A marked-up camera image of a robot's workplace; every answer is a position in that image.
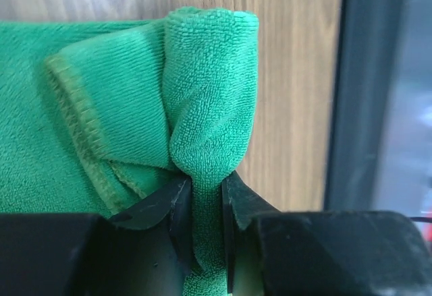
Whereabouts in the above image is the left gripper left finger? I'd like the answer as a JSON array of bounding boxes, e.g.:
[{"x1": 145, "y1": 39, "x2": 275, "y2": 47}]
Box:
[{"x1": 1, "y1": 176, "x2": 193, "y2": 295}]

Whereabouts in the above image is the green towel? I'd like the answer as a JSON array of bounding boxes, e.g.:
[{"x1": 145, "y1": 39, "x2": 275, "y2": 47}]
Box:
[{"x1": 1, "y1": 7, "x2": 259, "y2": 295}]

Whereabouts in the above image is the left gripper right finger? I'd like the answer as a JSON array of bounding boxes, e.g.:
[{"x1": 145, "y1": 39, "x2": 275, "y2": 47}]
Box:
[{"x1": 221, "y1": 173, "x2": 431, "y2": 295}]

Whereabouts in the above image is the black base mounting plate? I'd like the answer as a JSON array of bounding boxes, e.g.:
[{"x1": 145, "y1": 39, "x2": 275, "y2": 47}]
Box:
[{"x1": 323, "y1": 0, "x2": 404, "y2": 210}]

